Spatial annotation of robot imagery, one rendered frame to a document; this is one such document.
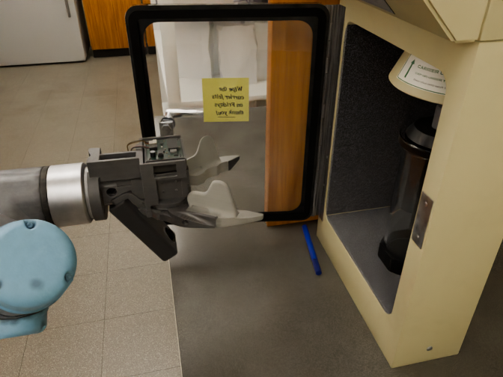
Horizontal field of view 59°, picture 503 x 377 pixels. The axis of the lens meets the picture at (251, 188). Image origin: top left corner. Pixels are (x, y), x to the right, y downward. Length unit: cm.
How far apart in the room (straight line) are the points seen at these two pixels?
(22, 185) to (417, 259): 47
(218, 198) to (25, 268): 22
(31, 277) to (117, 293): 180
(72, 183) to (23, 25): 496
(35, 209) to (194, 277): 37
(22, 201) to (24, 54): 503
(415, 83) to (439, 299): 28
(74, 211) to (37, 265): 16
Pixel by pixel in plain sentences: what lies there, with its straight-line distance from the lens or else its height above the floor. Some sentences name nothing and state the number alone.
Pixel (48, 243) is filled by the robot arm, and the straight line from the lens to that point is 41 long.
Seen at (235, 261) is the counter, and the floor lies 94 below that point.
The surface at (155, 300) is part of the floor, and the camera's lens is 213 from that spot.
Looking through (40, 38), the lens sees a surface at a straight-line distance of 548.
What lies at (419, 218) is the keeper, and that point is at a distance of 57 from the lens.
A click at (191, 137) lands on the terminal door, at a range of 78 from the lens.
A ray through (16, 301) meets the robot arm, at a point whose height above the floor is 125.
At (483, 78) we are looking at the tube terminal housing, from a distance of 49.
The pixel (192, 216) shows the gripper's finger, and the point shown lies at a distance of 54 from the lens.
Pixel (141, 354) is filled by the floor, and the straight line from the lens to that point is 195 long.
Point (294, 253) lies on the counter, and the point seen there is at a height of 94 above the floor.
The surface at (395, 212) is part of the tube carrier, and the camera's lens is 71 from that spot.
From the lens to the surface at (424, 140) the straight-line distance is 64.
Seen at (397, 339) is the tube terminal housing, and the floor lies 100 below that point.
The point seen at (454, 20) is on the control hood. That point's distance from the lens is 45.
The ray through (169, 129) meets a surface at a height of 120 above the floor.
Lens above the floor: 152
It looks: 33 degrees down
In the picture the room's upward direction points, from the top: straight up
